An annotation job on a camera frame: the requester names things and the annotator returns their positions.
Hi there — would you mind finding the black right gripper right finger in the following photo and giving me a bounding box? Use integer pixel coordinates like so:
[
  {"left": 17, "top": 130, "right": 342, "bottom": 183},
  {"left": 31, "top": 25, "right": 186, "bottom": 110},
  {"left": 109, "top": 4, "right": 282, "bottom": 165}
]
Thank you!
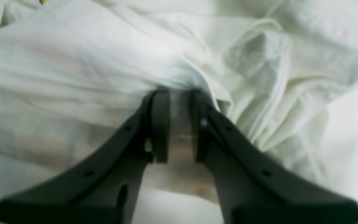
[{"left": 190, "top": 91, "right": 358, "bottom": 224}]

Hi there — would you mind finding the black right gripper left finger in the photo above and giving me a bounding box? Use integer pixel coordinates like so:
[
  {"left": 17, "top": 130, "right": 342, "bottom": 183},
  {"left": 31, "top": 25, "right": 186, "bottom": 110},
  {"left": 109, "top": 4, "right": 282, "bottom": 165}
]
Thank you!
[{"left": 0, "top": 90, "right": 170, "bottom": 224}]

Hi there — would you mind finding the white T-shirt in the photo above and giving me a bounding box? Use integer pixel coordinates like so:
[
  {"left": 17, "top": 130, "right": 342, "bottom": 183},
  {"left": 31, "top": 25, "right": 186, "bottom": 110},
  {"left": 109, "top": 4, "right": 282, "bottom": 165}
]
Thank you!
[{"left": 0, "top": 0, "right": 358, "bottom": 206}]

